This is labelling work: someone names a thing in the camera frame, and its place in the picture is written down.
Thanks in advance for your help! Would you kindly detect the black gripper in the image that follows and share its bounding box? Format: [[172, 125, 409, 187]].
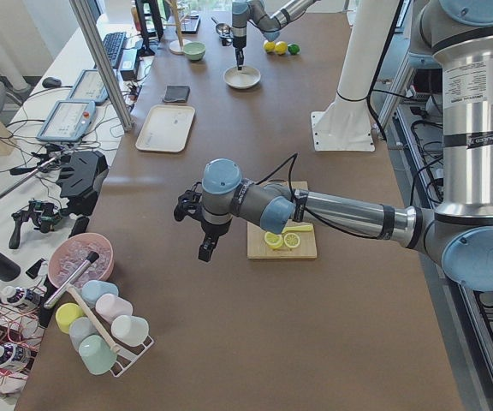
[[198, 216, 231, 262], [235, 47, 244, 71]]

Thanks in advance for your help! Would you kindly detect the cream round plate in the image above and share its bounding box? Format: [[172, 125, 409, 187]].
[[223, 66, 261, 90]]

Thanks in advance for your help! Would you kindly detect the cream rabbit tray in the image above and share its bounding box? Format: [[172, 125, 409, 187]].
[[135, 104, 195, 153]]

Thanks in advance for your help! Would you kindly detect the yellow lemon far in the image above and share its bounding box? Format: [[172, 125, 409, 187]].
[[263, 40, 276, 53]]

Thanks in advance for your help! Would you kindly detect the metal scoop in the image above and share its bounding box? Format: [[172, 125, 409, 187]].
[[211, 16, 232, 39]]

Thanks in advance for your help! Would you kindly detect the yellow lemon near lime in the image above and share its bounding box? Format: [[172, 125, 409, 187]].
[[274, 41, 288, 56]]

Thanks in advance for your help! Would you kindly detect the light green bowl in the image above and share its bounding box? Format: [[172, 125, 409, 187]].
[[182, 41, 206, 62]]

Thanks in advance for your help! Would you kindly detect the wooden mug tree stand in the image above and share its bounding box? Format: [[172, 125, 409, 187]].
[[164, 0, 190, 55]]

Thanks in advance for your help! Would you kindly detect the upper lemon slice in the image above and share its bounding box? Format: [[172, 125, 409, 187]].
[[264, 231, 283, 250]]

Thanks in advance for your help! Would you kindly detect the lemon slice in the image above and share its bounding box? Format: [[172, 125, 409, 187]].
[[282, 232, 301, 249], [264, 231, 283, 250]]

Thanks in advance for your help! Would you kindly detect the grey folded cloth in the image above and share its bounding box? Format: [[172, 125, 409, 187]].
[[163, 85, 190, 103]]

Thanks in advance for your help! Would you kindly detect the lower lemon slice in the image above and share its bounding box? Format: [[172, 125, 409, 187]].
[[282, 232, 301, 249]]

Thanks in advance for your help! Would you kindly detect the yellow plastic knife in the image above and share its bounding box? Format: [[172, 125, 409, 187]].
[[281, 223, 313, 236]]

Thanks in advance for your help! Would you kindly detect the white cup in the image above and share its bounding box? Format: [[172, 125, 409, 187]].
[[110, 315, 149, 347]]

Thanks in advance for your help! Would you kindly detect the light pink cup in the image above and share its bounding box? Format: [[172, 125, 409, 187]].
[[95, 293, 134, 324]]

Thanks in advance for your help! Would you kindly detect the black muddler in bowl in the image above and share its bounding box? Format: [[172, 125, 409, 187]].
[[43, 251, 99, 309]]

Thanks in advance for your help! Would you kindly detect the light blue cup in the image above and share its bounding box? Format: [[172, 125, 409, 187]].
[[81, 280, 119, 308]]

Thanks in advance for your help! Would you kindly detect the black keyboard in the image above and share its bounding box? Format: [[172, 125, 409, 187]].
[[103, 32, 127, 69]]

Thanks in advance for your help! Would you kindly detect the pink bowl with ice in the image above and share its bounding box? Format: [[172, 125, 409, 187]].
[[48, 233, 114, 289]]

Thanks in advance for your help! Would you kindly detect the grey cup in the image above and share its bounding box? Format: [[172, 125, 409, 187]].
[[68, 317, 98, 352]]

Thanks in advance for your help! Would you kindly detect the mint green cup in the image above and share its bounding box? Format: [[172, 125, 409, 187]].
[[79, 335, 117, 375]]

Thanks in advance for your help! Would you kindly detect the teach pendant far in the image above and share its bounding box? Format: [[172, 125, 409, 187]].
[[68, 69, 109, 105]]

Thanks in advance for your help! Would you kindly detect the teach pendant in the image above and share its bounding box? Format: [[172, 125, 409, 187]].
[[36, 99, 96, 143], [68, 69, 109, 105]]

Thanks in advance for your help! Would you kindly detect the yellow cup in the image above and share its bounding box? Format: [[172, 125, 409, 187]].
[[55, 302, 85, 334]]

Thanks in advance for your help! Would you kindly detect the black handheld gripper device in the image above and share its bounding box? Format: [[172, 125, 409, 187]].
[[9, 200, 68, 249]]

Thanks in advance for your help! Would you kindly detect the teach pendant near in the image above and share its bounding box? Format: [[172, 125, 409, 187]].
[[36, 99, 96, 143]]

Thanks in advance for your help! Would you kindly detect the computer mouse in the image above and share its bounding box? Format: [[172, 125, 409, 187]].
[[42, 77, 62, 89]]

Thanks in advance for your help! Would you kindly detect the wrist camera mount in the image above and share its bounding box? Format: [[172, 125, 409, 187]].
[[173, 182, 204, 222]]

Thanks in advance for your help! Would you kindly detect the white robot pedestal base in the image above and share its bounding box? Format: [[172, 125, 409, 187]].
[[312, 0, 402, 152]]

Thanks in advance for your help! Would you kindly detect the white wire cup rack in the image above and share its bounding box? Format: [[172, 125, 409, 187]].
[[67, 286, 156, 378]]

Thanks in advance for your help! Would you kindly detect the aluminium frame post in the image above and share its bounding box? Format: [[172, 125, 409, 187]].
[[69, 0, 134, 132]]

